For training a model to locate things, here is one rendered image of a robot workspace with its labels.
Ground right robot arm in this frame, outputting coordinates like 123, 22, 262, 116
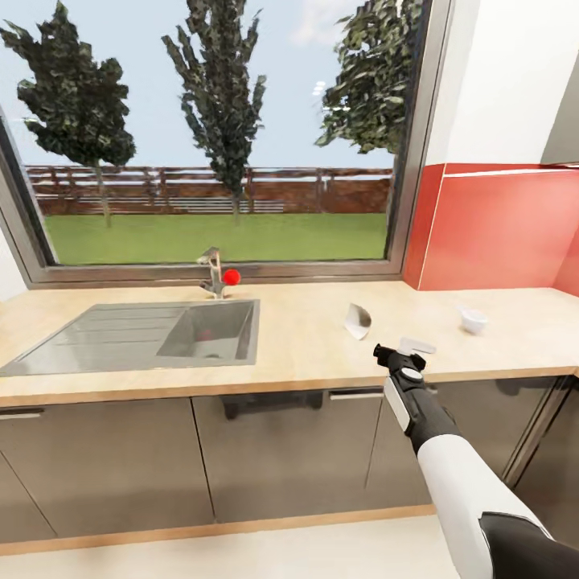
373, 337, 579, 579

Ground coffee cup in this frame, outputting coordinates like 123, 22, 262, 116
463, 310, 492, 333

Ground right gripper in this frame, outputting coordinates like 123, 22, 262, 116
373, 343, 425, 373

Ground paper coffee filter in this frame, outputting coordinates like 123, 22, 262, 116
345, 304, 372, 338

